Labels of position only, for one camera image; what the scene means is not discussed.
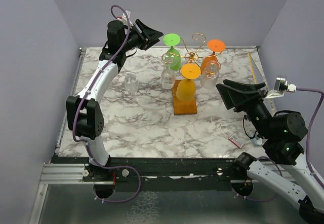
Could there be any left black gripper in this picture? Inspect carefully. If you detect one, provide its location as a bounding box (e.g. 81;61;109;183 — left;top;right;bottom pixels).
120;19;163;52

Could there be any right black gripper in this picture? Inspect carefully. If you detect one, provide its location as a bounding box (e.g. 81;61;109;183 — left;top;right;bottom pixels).
215;78;273;138

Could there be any green plastic wine glass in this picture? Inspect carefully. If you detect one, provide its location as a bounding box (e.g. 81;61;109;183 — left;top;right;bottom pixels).
163;33;182;71

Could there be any clear glass tumbler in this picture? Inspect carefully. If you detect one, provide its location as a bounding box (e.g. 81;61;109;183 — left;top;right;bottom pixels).
200;60;221;89

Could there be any clear wine glass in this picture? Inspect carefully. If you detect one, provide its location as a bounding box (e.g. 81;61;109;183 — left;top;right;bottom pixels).
160;53;176;89
124;73;139;102

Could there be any orange plastic wine glass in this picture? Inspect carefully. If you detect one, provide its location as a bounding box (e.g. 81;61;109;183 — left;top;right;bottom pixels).
200;39;226;74

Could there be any yellow plastic wine glass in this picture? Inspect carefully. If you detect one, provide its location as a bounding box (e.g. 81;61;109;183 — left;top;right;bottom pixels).
176;63;201;101

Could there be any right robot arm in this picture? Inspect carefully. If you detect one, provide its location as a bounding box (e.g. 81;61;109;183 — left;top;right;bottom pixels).
216;78;323;223

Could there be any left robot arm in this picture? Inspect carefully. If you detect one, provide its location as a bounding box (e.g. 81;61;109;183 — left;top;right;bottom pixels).
66;19;164;181

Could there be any red white small box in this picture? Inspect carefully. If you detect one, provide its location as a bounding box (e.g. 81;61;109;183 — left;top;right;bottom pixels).
228;134;244;148

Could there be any blue white small object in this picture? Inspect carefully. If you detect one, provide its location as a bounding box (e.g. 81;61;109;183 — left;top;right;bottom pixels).
250;134;263;146

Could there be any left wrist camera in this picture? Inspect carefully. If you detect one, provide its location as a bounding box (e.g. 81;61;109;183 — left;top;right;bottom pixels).
117;10;133;26

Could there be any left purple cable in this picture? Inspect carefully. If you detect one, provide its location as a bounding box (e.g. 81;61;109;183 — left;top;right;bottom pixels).
72;4;132;143

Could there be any purple cable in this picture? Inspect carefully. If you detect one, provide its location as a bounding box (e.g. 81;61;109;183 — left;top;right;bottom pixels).
72;4;132;143
295;87;324;184

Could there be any black mounting rail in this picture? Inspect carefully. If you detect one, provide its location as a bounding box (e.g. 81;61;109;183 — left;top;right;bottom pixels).
52;155;247;192

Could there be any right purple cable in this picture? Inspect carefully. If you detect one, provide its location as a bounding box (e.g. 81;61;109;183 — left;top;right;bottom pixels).
295;87;324;184

